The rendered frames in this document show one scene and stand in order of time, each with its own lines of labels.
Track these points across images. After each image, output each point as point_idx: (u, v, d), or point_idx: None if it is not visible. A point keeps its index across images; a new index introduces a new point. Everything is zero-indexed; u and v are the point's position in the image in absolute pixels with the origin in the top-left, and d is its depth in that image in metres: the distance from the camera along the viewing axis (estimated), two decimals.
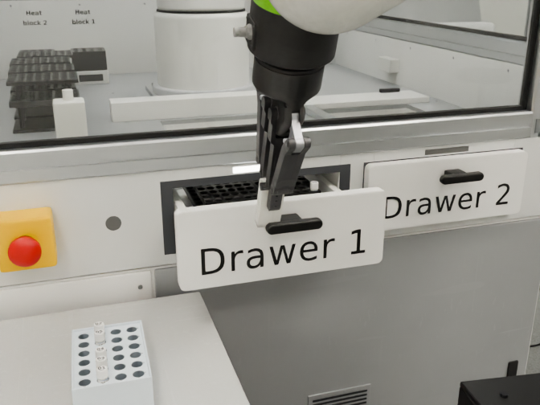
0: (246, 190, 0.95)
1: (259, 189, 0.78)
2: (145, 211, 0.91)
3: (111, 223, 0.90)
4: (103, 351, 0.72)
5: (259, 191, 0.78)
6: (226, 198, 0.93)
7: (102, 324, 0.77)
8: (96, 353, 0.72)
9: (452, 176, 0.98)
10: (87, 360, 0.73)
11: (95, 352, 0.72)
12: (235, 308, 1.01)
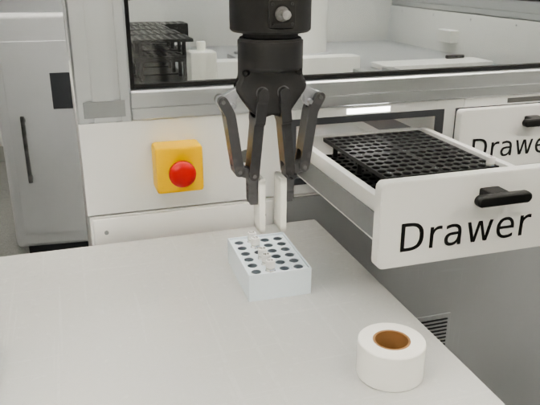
0: (419, 165, 0.90)
1: (263, 191, 0.77)
2: (272, 146, 1.04)
3: (244, 156, 1.03)
4: (265, 249, 0.85)
5: (263, 194, 0.77)
6: (403, 173, 0.87)
7: (255, 232, 0.91)
8: (259, 251, 0.85)
9: (533, 120, 1.12)
10: (250, 258, 0.86)
11: (258, 250, 0.85)
12: (340, 237, 1.14)
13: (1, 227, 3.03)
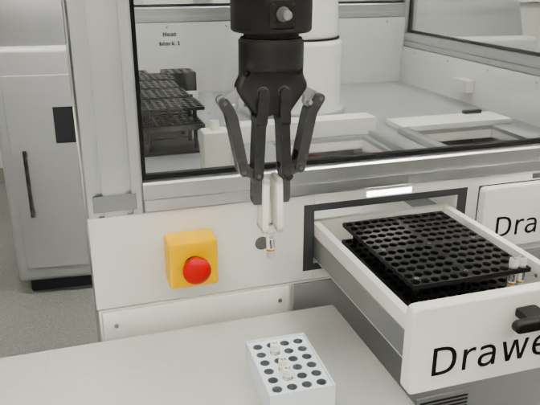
0: (447, 267, 0.85)
1: (267, 191, 0.77)
2: (289, 232, 1.00)
3: (259, 243, 0.99)
4: (286, 361, 0.81)
5: (267, 194, 0.77)
6: (431, 278, 0.83)
7: (273, 224, 0.81)
8: (280, 362, 0.81)
9: None
10: (270, 369, 0.82)
11: (279, 362, 0.81)
12: (358, 319, 1.10)
13: (2, 258, 2.98)
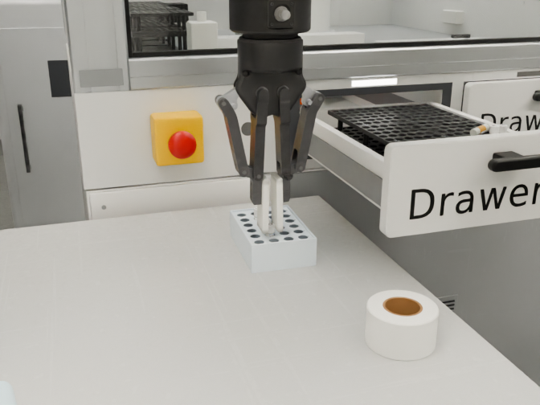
0: (428, 134, 0.87)
1: (266, 191, 0.77)
2: None
3: (246, 128, 1.00)
4: (268, 219, 0.82)
5: (267, 194, 0.77)
6: None
7: (486, 124, 0.89)
8: None
9: None
10: (253, 229, 0.83)
11: None
12: (345, 214, 1.11)
13: None
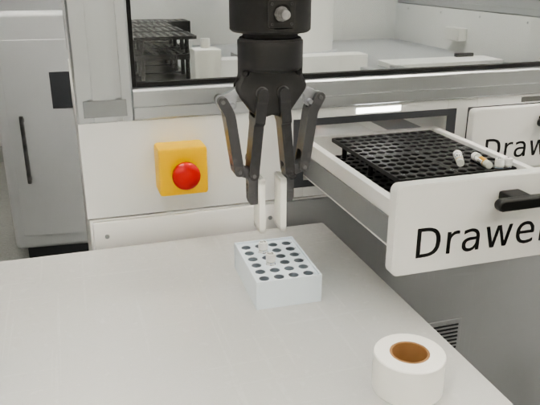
0: (433, 167, 0.86)
1: (262, 191, 0.77)
2: None
3: None
4: (273, 255, 0.82)
5: (263, 194, 0.77)
6: (417, 175, 0.84)
7: (471, 157, 0.90)
8: (267, 256, 0.82)
9: None
10: (258, 263, 0.83)
11: (266, 255, 0.82)
12: (349, 241, 1.10)
13: (0, 229, 2.99)
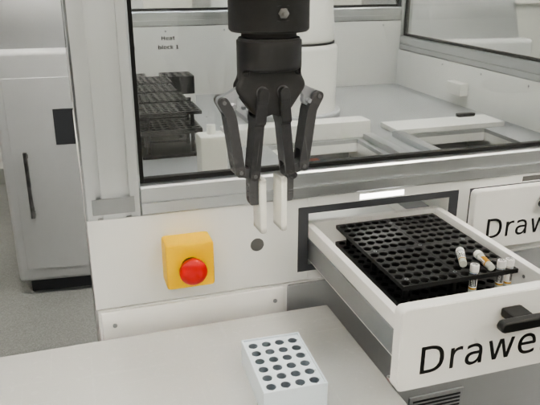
0: (436, 268, 0.88)
1: (276, 182, 0.81)
2: (284, 234, 1.02)
3: (255, 244, 1.01)
4: (472, 265, 0.86)
5: (275, 184, 0.81)
6: (420, 280, 0.85)
7: (473, 255, 0.91)
8: (470, 263, 0.87)
9: None
10: (265, 367, 0.84)
11: (471, 263, 0.87)
12: (352, 319, 1.12)
13: (3, 258, 3.01)
